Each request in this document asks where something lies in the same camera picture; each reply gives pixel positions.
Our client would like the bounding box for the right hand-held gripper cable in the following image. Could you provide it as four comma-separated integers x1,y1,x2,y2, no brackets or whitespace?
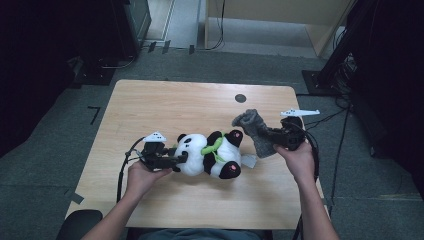
289,120,322,240

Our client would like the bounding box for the person's blue-grey clothing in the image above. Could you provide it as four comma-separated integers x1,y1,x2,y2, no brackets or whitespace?
138,228,265,240

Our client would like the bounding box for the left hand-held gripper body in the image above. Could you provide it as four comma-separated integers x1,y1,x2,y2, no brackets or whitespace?
139,131,171,172

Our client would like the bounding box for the hanging black cable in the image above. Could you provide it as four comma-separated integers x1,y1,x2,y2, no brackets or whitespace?
206,0,226,52

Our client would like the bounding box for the light wooden furniture frame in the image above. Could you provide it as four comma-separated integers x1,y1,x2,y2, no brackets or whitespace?
203,0,355,58

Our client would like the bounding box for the hand-held gripper cable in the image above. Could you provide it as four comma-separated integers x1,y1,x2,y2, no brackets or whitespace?
115,135,148,205
289,120,322,240

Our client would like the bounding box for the grey fluffy cloth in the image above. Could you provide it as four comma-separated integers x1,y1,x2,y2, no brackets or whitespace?
232,108,279,160

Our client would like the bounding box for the dark curtain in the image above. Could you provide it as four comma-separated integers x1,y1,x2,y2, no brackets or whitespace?
346,0,424,198
0,0,128,158

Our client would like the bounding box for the bundle of black cables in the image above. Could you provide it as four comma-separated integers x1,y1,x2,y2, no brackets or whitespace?
332,52,358,108

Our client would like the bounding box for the person's left hand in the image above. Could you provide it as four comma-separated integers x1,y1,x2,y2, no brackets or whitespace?
124,160,173,200

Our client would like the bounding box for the black floor cable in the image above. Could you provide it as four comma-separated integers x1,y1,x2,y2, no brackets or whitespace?
304,107,350,132
329,108,352,205

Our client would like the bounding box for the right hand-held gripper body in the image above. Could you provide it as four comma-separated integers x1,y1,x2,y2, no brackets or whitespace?
271,108,321,152

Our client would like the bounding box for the black chair armrest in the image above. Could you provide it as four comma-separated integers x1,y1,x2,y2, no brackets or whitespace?
56,209,104,240

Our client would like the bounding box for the black equipment cabinet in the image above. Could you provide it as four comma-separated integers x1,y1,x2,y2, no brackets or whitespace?
111,0,153,59

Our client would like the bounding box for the left hand-held gripper cable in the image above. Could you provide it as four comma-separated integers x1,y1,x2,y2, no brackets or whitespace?
115,135,148,205

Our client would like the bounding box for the black metal stand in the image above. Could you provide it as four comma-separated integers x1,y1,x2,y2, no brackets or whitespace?
301,0,371,97

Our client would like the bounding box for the panda plush toy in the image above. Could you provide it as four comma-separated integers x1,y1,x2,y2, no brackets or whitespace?
173,129,258,180

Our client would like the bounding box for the black stand base plate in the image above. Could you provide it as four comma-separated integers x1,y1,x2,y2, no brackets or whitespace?
70,56,117,88

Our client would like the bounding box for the person's right hand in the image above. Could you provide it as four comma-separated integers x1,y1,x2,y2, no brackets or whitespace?
273,141,317,183

